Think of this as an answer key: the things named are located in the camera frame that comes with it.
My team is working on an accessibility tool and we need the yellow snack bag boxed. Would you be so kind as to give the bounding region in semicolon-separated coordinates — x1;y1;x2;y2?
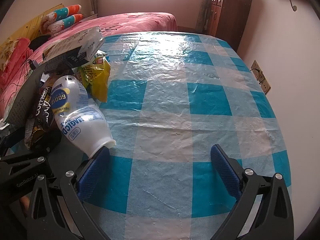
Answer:
76;55;112;103

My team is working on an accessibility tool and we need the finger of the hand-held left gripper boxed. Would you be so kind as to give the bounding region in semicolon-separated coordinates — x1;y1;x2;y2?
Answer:
26;127;63;157

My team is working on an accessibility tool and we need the floral cushion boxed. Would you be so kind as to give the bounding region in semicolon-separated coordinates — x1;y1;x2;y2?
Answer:
0;39;18;72

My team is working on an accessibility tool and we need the pink bed blanket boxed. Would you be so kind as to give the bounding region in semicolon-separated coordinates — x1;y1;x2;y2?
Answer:
0;12;178;100

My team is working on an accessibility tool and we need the black coffee packet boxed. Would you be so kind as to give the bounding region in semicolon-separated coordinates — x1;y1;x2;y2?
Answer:
24;76;55;152

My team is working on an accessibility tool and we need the white milk carton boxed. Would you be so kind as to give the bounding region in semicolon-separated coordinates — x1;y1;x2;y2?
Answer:
42;26;105;75

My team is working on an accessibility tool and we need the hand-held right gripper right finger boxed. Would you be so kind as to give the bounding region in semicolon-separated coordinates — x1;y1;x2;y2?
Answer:
210;144;294;240

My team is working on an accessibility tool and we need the blue checked plastic tablecloth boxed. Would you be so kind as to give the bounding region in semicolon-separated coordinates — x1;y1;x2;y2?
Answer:
10;31;293;240

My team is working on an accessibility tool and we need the cartoon print pillow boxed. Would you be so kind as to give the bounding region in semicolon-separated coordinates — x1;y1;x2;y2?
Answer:
40;4;84;24
41;14;84;34

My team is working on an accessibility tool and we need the yellow wooden headboard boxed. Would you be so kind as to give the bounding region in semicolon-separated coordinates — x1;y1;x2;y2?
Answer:
0;4;65;53

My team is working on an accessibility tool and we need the brown wooden cabinet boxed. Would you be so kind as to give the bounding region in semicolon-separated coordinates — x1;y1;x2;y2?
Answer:
206;0;253;52

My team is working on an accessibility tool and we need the black cloth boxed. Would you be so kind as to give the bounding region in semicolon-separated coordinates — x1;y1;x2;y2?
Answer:
29;35;53;52

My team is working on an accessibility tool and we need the grey foil bag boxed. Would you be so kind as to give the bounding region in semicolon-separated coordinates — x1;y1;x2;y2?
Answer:
4;64;47;125

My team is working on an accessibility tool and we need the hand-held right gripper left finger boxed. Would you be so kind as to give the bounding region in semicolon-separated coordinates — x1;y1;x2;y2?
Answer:
25;148;112;240

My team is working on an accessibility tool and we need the folded pink quilt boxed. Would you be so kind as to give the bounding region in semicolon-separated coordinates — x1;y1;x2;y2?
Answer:
5;37;34;80

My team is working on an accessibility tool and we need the wall outlet plate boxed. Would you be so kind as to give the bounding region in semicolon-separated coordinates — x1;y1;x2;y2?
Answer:
251;60;271;95

